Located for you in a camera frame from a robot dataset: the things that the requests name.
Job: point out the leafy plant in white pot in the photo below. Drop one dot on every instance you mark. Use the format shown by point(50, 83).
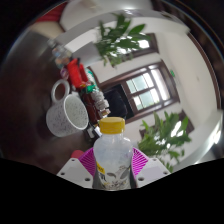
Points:
point(163, 140)
point(118, 41)

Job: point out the dark wooden glazed door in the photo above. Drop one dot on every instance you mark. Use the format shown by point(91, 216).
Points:
point(146, 90)

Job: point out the clear bottle with yellow cap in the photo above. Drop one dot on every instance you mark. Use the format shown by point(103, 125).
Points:
point(112, 156)

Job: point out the black chair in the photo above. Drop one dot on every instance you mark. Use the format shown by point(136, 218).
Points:
point(115, 101)

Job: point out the white speckled mug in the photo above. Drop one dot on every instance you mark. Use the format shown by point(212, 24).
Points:
point(63, 121)

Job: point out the dark wooden framed window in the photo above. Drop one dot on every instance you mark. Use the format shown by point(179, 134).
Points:
point(150, 45)

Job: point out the green exit sign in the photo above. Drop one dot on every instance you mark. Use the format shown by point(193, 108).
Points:
point(172, 73)

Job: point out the red carpeted staircase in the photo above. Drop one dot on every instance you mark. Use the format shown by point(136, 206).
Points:
point(53, 13)

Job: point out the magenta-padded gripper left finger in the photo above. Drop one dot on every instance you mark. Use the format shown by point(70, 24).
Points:
point(75, 173)

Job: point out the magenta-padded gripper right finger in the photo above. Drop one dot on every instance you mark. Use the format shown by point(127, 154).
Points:
point(153, 171)

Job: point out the red plastic box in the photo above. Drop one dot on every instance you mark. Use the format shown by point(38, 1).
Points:
point(75, 73)

